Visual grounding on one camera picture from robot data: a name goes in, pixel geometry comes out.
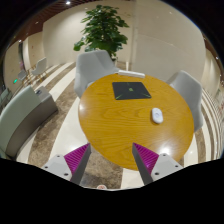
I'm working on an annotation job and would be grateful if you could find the grey chair behind table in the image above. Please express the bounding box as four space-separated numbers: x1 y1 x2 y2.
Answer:
74 50 118 97
167 70 203 131

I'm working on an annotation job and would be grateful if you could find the white chair far left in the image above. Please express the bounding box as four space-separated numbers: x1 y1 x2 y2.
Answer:
31 57 47 81

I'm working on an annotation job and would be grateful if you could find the round wooden table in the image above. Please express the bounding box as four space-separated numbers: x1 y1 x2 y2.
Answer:
78 74 194 170

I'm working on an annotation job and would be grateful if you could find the white computer mouse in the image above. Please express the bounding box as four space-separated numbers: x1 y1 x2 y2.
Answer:
152 108 163 124

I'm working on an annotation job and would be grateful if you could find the grey green curved sofa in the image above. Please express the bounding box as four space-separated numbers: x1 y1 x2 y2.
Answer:
0 86 57 159

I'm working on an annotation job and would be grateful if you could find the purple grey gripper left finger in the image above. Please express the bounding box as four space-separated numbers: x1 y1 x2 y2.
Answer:
42 143 91 185

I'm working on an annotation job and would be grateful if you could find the grey chair behind table left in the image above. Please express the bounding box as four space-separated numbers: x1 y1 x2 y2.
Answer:
74 50 118 97

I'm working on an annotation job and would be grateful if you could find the green potted plant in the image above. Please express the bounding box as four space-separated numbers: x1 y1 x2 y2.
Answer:
73 5 129 61

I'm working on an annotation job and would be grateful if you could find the black square mouse pad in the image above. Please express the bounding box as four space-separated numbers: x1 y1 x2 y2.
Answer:
112 82 151 100

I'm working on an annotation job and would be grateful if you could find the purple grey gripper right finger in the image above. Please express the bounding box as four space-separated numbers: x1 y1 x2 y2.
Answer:
132 143 182 185

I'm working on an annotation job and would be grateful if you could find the grey chair behind table right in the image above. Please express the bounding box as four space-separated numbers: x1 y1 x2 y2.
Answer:
167 70 203 131

